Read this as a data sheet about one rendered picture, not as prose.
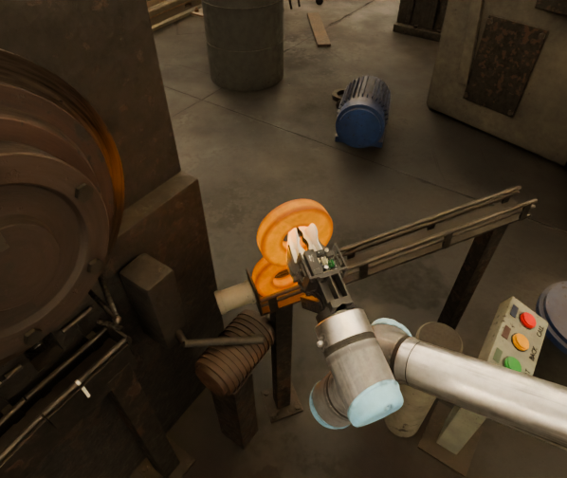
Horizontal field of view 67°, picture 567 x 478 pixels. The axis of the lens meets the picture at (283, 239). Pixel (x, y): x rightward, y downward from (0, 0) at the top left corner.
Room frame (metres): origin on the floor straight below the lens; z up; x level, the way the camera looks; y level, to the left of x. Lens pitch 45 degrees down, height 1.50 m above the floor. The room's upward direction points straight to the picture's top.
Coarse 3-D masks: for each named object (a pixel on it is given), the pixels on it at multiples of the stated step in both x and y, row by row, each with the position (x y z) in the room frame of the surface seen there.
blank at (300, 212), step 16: (288, 208) 0.60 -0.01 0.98; (304, 208) 0.60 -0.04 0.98; (320, 208) 0.62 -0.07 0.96; (272, 224) 0.58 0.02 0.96; (288, 224) 0.59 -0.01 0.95; (304, 224) 0.60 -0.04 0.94; (320, 224) 0.61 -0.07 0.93; (272, 240) 0.58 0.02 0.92; (320, 240) 0.61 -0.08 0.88; (272, 256) 0.58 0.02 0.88
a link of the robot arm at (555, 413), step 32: (384, 320) 0.49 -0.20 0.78; (384, 352) 0.41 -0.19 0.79; (416, 352) 0.40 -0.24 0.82; (448, 352) 0.39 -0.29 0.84; (416, 384) 0.35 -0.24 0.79; (448, 384) 0.33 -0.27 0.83; (480, 384) 0.31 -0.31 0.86; (512, 384) 0.30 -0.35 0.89; (544, 384) 0.30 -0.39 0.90; (512, 416) 0.26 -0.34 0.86; (544, 416) 0.25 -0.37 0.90
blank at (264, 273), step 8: (256, 264) 0.67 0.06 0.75; (264, 264) 0.66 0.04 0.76; (256, 272) 0.65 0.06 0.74; (264, 272) 0.64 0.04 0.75; (272, 272) 0.65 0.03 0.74; (256, 280) 0.64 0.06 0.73; (264, 280) 0.64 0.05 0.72; (272, 280) 0.65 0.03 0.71; (280, 280) 0.68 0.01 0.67; (288, 280) 0.68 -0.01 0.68; (264, 288) 0.64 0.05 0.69; (272, 288) 0.65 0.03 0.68; (280, 288) 0.66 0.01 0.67; (264, 296) 0.64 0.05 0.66
